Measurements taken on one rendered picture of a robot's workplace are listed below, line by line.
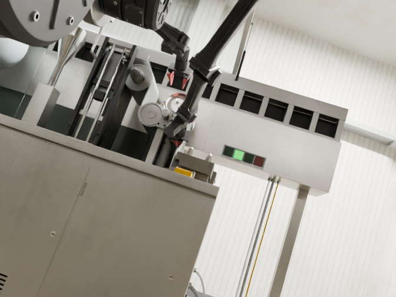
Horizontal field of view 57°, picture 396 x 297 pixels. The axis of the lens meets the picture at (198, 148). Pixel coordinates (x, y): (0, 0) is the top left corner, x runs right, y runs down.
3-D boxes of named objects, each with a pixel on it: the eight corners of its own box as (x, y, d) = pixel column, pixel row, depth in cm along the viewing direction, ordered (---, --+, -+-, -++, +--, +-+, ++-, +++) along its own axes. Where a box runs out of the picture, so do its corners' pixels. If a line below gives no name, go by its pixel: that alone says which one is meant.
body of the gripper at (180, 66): (187, 78, 166) (191, 63, 161) (167, 71, 167) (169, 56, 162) (191, 72, 171) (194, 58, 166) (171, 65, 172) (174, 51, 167)
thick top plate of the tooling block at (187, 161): (178, 164, 170) (182, 152, 172) (183, 177, 209) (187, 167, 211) (210, 175, 169) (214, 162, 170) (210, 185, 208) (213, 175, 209)
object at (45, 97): (10, 125, 185) (55, 29, 196) (23, 132, 198) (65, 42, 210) (35, 133, 183) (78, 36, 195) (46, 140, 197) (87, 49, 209)
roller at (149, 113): (135, 120, 179) (144, 98, 182) (144, 134, 204) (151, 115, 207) (158, 128, 178) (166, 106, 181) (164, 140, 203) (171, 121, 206)
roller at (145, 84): (120, 86, 185) (130, 62, 188) (130, 103, 209) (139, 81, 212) (146, 94, 183) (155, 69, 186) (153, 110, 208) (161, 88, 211)
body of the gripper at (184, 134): (187, 143, 170) (189, 132, 165) (167, 137, 171) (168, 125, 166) (191, 134, 175) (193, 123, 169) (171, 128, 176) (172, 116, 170)
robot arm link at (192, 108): (225, 69, 123) (201, 48, 124) (214, 79, 121) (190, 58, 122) (199, 118, 163) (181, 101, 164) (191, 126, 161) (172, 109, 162)
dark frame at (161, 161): (138, 167, 174) (152, 129, 178) (149, 177, 206) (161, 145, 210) (152, 172, 173) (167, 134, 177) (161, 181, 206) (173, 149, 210)
